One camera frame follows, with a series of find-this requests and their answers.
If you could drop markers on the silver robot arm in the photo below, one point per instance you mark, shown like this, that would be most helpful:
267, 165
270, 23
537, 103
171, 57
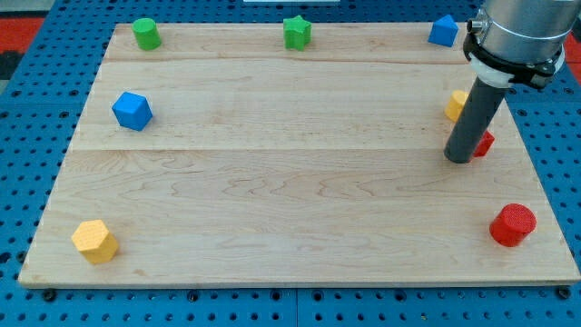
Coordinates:
523, 31

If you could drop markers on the yellow hexagon block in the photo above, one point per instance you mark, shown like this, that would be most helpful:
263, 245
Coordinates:
95, 242

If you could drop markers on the light wooden board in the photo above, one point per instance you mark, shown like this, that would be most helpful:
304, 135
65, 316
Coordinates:
268, 167

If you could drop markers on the green star block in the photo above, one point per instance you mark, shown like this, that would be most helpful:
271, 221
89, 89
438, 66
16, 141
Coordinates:
296, 33

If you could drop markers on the blue cube block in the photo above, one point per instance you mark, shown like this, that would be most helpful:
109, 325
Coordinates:
132, 111

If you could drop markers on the yellow block behind rod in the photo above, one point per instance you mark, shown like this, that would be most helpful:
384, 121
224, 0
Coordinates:
455, 104

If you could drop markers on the green cylinder block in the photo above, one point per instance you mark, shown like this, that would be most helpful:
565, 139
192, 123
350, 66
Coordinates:
146, 34

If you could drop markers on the small red block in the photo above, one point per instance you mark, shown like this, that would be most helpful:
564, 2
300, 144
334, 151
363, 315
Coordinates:
484, 144

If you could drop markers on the blue pentagon block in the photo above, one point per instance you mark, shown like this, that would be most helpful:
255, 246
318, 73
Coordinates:
444, 31

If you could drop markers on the dark grey cylindrical pointer rod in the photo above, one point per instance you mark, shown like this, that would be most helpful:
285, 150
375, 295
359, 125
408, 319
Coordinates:
479, 109

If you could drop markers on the red cylinder block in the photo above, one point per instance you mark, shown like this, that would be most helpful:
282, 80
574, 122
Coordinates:
512, 225

